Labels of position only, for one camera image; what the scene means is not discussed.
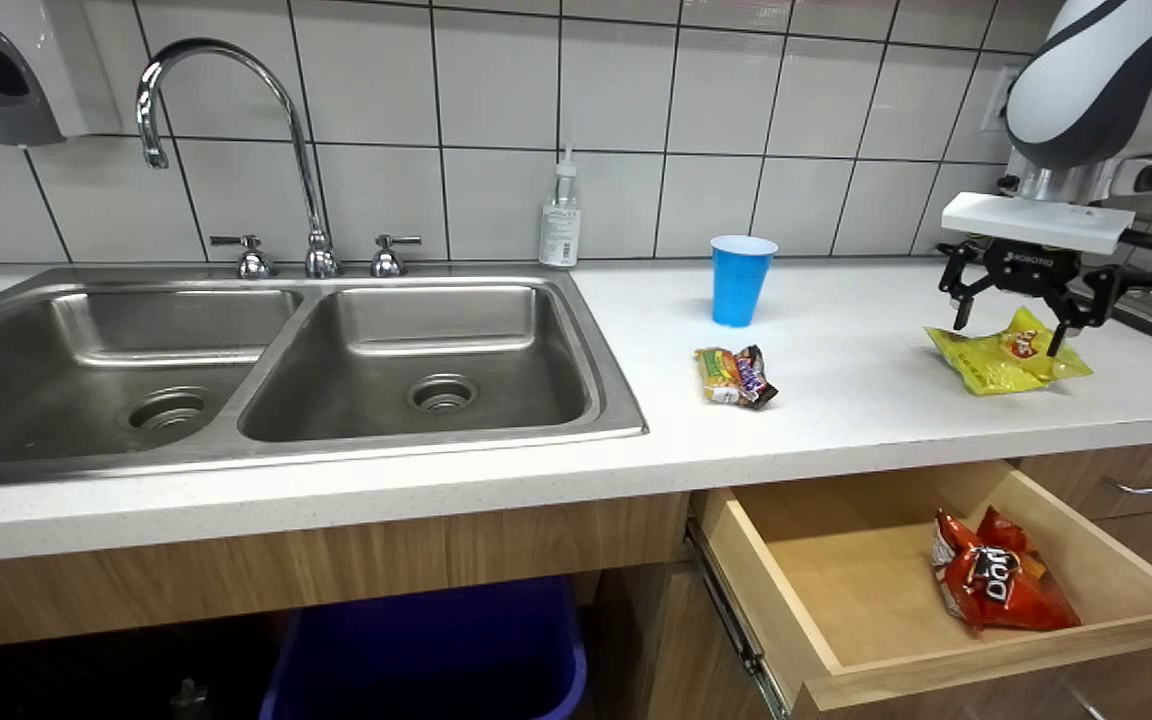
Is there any blue recycling bin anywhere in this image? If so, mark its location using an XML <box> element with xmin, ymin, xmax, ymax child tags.
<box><xmin>257</xmin><ymin>577</ymin><xmax>593</xmax><ymax>720</ymax></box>

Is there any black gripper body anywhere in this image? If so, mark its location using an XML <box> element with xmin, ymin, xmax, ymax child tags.
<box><xmin>971</xmin><ymin>237</ymin><xmax>1107</xmax><ymax>295</ymax></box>

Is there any chrome faucet knob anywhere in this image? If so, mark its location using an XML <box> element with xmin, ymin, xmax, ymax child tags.
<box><xmin>207</xmin><ymin>231</ymin><xmax>273</xmax><ymax>279</ymax></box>
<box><xmin>366</xmin><ymin>231</ymin><xmax>428</xmax><ymax>279</ymax></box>

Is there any red Doritos chip packet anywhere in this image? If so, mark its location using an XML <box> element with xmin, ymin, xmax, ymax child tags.
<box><xmin>926</xmin><ymin>505</ymin><xmax>1084</xmax><ymax>634</ymax></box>

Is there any wooden panel under sink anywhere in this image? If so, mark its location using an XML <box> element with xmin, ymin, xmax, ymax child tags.
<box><xmin>0</xmin><ymin>492</ymin><xmax>693</xmax><ymax>657</ymax></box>

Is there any dark multicolour candy packet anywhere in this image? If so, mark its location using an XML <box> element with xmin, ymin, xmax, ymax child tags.
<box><xmin>693</xmin><ymin>339</ymin><xmax>779</xmax><ymax>411</ymax></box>

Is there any chrome gooseneck faucet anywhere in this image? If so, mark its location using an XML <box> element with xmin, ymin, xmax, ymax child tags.
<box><xmin>133</xmin><ymin>36</ymin><xmax>343</xmax><ymax>279</ymax></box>

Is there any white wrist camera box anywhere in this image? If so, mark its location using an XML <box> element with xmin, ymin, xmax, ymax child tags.
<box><xmin>936</xmin><ymin>189</ymin><xmax>1139</xmax><ymax>261</ymax></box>

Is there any steel double sink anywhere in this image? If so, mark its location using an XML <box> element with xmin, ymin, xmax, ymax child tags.
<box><xmin>0</xmin><ymin>262</ymin><xmax>651</xmax><ymax>492</ymax></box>

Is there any wide closed wooden drawer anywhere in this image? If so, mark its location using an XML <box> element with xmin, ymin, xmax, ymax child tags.
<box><xmin>1011</xmin><ymin>436</ymin><xmax>1152</xmax><ymax>523</ymax></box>

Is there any blue plastic cup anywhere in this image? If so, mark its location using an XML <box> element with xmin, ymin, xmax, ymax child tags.
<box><xmin>709</xmin><ymin>231</ymin><xmax>782</xmax><ymax>332</ymax></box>

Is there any yellow chip packet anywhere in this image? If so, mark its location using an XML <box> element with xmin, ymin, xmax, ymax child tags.
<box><xmin>925</xmin><ymin>305</ymin><xmax>1094</xmax><ymax>400</ymax></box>

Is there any clear sanitizer pump bottle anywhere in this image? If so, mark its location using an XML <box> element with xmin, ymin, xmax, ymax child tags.
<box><xmin>537</xmin><ymin>146</ymin><xmax>582</xmax><ymax>270</ymax></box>

